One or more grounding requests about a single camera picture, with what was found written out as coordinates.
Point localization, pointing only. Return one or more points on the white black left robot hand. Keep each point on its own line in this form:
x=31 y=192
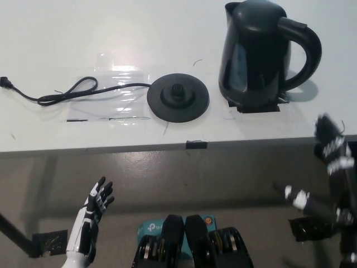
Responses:
x=89 y=217

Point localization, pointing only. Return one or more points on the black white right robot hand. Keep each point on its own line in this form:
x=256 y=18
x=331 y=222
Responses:
x=340 y=190

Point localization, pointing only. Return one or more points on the black electric kettle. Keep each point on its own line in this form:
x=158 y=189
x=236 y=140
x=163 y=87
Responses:
x=251 y=56

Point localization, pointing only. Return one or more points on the round black kettle base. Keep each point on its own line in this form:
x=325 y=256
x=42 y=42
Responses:
x=178 y=97

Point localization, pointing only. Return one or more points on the black table leg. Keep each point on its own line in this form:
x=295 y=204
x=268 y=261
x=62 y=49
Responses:
x=15 y=233

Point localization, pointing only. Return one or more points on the thin black tape strip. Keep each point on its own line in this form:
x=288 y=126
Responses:
x=76 y=120

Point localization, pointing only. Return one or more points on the black tape square patch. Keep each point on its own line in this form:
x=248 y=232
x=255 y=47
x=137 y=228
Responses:
x=259 y=109

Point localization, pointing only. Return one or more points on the clear plastic film sheet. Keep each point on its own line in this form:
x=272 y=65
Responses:
x=117 y=106

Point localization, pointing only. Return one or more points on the small black tape piece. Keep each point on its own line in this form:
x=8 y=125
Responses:
x=196 y=144

